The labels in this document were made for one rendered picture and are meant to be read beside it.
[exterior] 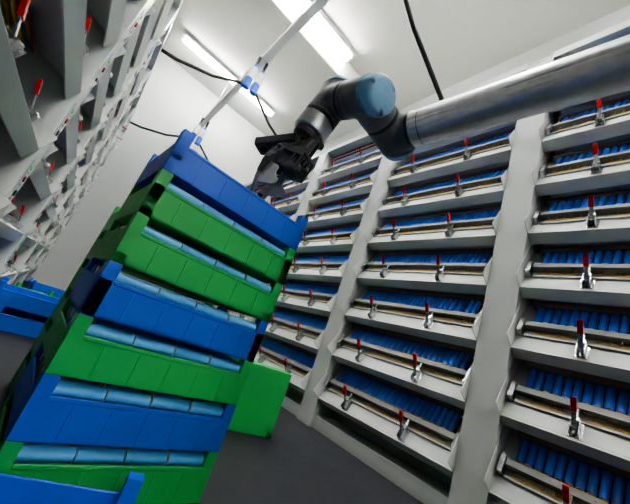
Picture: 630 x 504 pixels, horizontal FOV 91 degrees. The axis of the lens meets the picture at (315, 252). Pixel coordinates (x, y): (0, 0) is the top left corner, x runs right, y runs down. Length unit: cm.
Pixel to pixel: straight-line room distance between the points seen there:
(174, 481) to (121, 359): 23
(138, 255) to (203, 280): 11
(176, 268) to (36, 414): 24
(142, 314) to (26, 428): 18
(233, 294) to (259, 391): 55
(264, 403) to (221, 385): 50
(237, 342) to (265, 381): 49
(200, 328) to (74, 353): 17
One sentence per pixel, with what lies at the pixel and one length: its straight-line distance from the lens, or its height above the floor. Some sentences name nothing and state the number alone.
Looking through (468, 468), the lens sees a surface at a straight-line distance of 112.
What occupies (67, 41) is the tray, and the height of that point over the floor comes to 69.
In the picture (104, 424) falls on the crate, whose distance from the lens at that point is 58.
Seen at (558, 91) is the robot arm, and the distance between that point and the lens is 76.
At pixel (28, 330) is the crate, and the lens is 156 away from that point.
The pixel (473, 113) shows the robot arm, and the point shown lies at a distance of 78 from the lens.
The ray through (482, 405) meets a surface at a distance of 111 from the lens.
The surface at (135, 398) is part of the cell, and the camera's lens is 59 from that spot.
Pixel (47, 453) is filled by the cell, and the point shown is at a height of 6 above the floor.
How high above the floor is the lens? 30
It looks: 17 degrees up
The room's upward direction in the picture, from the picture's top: 20 degrees clockwise
